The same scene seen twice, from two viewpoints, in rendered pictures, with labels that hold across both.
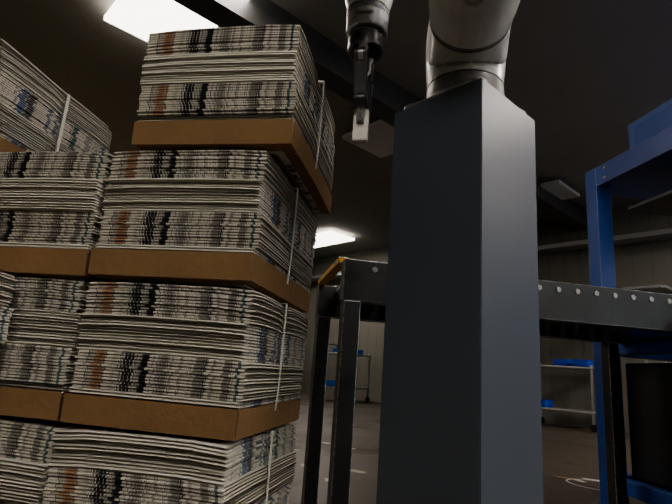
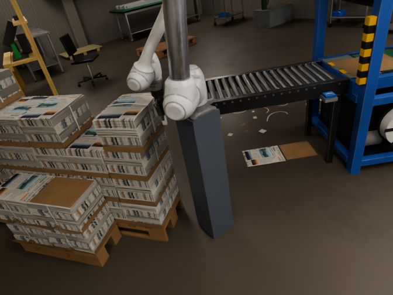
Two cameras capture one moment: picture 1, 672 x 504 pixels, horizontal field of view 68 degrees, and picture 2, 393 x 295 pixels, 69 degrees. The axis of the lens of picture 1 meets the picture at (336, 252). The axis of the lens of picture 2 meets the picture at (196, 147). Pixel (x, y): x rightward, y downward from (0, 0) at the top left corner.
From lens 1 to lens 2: 149 cm
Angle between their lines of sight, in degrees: 48
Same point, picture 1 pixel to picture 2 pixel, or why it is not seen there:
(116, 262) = (116, 176)
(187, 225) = (128, 169)
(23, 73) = (58, 117)
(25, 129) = (68, 129)
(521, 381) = (220, 181)
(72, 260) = (106, 175)
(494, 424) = (211, 195)
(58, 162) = (88, 153)
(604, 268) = (320, 28)
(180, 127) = (114, 148)
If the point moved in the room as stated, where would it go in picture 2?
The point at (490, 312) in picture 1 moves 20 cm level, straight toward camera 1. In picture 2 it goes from (206, 176) to (193, 198)
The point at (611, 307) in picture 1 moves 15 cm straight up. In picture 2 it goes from (288, 96) to (288, 78)
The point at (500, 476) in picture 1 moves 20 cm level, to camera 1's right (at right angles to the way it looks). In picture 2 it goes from (214, 202) to (243, 201)
